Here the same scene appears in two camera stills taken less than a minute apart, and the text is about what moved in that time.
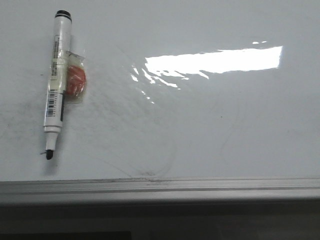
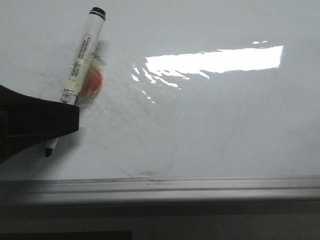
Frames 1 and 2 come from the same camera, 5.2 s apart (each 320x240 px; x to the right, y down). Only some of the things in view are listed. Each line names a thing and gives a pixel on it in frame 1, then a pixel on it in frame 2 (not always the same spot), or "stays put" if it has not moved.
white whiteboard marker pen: [58, 83] → [85, 53]
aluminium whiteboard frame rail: [212, 190] stays put
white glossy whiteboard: [174, 89] stays put
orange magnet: [76, 76] → [93, 84]
